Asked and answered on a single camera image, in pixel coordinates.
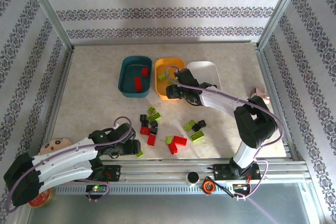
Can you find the aluminium side rail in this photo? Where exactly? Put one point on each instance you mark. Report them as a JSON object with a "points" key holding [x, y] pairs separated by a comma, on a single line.
{"points": [[58, 103], [268, 72]]}

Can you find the yellow plastic container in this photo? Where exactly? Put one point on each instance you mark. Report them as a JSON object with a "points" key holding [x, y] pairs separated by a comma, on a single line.
{"points": [[161, 90]]}

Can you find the black round knob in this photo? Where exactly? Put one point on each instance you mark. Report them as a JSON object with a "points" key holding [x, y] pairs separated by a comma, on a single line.
{"points": [[193, 178]]}

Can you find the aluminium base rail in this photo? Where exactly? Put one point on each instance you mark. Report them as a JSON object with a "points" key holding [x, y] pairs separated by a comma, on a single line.
{"points": [[157, 171]]}

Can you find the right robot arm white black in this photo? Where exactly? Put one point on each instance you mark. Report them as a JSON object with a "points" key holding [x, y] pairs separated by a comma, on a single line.
{"points": [[223, 103]]}

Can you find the pink white small toy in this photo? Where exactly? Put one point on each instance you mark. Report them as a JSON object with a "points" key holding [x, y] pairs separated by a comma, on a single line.
{"points": [[261, 93]]}

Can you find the white plastic container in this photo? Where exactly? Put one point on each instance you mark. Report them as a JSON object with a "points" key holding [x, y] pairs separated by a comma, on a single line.
{"points": [[204, 72]]}

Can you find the controller board with LEDs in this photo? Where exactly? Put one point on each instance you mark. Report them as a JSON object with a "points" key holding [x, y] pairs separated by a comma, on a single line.
{"points": [[95, 188]]}

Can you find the long red lego brick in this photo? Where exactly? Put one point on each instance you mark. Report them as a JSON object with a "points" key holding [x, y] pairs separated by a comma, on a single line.
{"points": [[138, 84]]}

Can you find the cartoon doll head plush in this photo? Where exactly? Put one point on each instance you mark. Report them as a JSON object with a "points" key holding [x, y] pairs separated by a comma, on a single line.
{"points": [[53, 145]]}

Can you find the orange black round device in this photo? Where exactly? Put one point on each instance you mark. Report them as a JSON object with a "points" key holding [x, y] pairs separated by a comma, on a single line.
{"points": [[208, 186]]}

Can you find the aluminium frame post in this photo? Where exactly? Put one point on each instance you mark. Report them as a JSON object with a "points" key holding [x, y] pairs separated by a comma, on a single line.
{"points": [[281, 11], [50, 11]]}

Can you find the aluminium rear rail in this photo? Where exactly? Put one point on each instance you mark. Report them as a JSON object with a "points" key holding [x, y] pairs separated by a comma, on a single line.
{"points": [[157, 43]]}

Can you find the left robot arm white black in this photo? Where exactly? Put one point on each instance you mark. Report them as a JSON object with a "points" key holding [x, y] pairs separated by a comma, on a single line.
{"points": [[65, 155]]}

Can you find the red round tin can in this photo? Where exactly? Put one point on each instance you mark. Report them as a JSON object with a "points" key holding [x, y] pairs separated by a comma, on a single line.
{"points": [[42, 201]]}

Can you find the teal plastic container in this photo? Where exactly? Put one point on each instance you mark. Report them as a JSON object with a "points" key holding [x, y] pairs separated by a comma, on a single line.
{"points": [[128, 77]]}

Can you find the small green lego brick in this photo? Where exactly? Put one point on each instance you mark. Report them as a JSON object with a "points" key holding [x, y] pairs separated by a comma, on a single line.
{"points": [[169, 140], [151, 110]]}

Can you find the black lego brick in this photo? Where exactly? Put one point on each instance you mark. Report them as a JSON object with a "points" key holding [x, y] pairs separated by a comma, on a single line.
{"points": [[201, 123], [154, 123], [196, 128], [143, 117], [145, 123], [154, 130]]}

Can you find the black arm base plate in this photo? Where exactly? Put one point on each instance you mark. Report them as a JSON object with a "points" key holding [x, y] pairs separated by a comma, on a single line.
{"points": [[114, 172], [223, 172]]}

